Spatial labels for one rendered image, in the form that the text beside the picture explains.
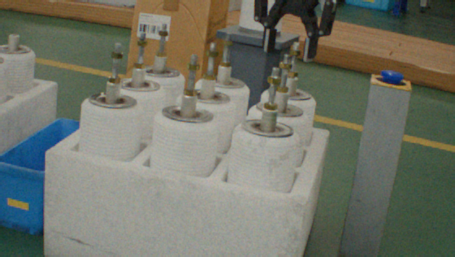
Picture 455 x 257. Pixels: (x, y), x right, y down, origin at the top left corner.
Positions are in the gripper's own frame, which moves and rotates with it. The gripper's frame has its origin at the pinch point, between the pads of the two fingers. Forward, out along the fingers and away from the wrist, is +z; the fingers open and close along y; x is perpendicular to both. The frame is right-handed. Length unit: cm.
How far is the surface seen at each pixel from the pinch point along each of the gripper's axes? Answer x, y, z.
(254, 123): 10.8, -1.8, 9.7
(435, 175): -69, -11, 35
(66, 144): 24.6, 22.6, 17.0
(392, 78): -11.2, -14.1, 2.7
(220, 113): 6.4, 6.9, 11.2
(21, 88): 10, 51, 17
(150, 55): -73, 84, 26
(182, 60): -77, 74, 26
